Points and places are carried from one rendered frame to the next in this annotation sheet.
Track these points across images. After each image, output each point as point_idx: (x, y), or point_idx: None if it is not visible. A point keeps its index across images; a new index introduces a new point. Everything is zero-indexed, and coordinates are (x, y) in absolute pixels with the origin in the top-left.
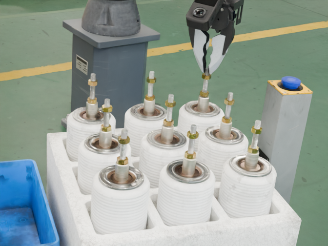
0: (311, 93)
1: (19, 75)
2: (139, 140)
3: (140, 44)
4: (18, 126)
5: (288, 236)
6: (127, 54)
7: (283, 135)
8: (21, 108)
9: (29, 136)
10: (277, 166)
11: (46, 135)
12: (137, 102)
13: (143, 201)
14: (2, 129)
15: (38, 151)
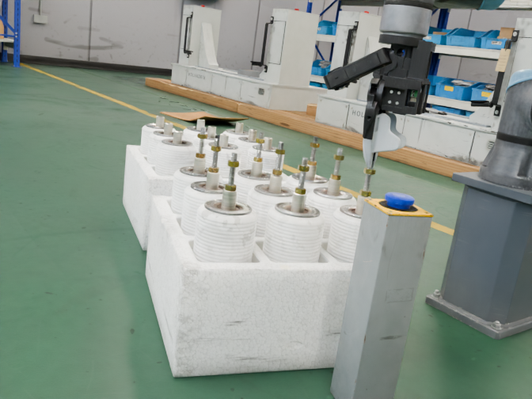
0: (387, 214)
1: None
2: None
3: (508, 200)
4: (443, 271)
5: (179, 284)
6: (488, 206)
7: (359, 266)
8: None
9: (428, 275)
10: (349, 313)
11: (438, 282)
12: (490, 278)
13: (180, 188)
14: (431, 264)
15: None
